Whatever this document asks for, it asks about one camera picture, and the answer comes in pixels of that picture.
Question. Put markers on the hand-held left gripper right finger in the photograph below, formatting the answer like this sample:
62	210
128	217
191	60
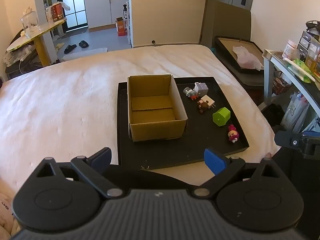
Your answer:
215	161

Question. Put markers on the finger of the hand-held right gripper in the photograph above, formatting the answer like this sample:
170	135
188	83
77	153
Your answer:
287	138

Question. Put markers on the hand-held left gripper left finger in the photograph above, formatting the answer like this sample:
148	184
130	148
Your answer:
101	158

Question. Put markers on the black shallow tray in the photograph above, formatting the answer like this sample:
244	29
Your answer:
195	145

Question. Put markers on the pink figurine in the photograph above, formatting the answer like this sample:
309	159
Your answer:
233	133

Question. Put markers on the green cube toy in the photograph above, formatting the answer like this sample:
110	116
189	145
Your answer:
221	117

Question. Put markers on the cardboard box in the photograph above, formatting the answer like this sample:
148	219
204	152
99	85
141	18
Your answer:
155	130

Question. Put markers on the white plastic bag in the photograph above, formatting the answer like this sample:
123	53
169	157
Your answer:
295	112

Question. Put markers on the brown basket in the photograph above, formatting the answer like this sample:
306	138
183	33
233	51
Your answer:
281	86

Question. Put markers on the white side desk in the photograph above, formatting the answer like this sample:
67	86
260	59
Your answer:
300	85

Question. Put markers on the small brown figurine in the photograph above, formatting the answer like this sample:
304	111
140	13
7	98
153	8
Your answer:
202	106

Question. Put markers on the white charger plug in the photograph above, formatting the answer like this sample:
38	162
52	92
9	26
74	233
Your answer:
208	101

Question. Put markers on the small grey figurine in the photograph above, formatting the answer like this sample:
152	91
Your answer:
192	95

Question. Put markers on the green wipes packet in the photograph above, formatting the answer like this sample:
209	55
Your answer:
302	68

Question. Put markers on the purple block toy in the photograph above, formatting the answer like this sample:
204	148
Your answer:
202	88

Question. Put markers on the pink jar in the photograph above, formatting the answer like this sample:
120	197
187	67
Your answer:
290	50

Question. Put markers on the pink plastic bag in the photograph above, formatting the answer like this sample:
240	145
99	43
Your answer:
247	57

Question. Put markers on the small drawer organizer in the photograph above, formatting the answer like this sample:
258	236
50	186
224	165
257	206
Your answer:
307	45

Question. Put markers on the white floor mat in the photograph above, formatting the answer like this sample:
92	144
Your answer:
85	53

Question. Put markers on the black tray with cardboard base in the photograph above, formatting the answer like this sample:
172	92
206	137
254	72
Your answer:
225	47

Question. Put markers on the black slipper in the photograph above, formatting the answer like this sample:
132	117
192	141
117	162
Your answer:
83	44
70	48

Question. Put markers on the black low stand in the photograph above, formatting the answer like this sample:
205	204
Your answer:
22	71

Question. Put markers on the beige slipper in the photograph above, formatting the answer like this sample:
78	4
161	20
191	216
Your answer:
60	45

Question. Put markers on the large cardboard sheet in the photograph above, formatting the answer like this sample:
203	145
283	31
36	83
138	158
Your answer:
230	22

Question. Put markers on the orange carton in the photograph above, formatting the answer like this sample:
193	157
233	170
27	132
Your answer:
121	27

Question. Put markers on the white power strip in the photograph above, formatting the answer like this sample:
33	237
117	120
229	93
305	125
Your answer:
16	55

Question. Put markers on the round table with yellow leg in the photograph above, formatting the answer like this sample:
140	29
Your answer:
48	27

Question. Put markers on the white kitchen cabinet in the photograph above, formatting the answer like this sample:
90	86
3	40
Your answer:
105	10

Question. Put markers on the black spray bottle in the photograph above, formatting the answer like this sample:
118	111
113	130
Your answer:
125	11

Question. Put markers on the glass jar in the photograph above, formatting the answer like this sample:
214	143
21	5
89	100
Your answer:
30	25

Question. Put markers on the red and white bag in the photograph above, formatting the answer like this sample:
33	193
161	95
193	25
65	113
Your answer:
57	11

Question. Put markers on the black framed glass door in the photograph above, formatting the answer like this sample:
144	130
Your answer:
75	5

